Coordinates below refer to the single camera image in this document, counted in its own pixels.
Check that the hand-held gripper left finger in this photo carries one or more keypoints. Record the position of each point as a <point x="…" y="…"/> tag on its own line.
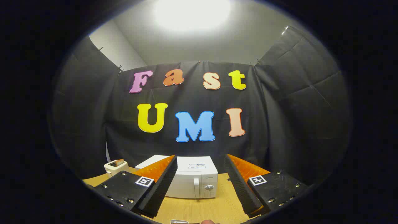
<point x="161" y="189"/>

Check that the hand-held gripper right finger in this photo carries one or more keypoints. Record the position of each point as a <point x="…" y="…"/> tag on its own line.
<point x="241" y="189"/>

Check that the white microwave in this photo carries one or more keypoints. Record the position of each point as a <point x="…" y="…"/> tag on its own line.
<point x="192" y="180"/>

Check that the small white plate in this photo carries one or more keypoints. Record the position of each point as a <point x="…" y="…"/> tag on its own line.
<point x="179" y="221"/>

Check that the brown toast slice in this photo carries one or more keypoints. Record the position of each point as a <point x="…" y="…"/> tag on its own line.
<point x="120" y="162"/>

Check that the white toaster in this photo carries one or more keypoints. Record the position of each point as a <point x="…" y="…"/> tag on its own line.
<point x="112" y="170"/>

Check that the ceiling light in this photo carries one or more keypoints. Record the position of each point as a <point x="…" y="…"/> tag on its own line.
<point x="192" y="14"/>

